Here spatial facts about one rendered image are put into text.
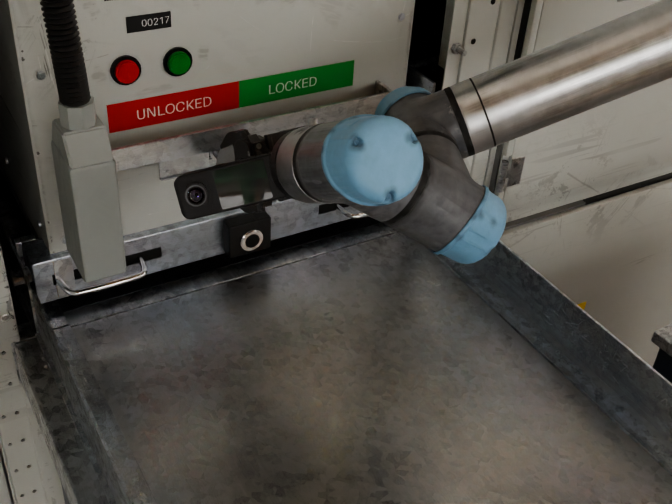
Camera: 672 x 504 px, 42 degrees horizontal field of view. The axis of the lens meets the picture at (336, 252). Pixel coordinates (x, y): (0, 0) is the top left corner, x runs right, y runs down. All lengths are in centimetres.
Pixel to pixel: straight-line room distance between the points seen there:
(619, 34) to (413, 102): 21
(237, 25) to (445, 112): 28
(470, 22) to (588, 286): 64
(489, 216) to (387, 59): 41
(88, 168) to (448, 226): 36
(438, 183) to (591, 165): 68
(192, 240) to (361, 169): 46
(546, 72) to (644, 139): 62
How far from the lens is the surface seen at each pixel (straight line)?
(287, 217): 117
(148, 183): 107
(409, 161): 73
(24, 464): 123
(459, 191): 79
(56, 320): 110
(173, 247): 112
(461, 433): 97
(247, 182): 87
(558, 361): 108
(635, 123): 146
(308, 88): 111
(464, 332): 109
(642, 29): 92
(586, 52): 91
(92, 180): 91
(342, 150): 72
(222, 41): 103
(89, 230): 94
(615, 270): 165
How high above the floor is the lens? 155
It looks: 36 degrees down
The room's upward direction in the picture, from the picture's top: 4 degrees clockwise
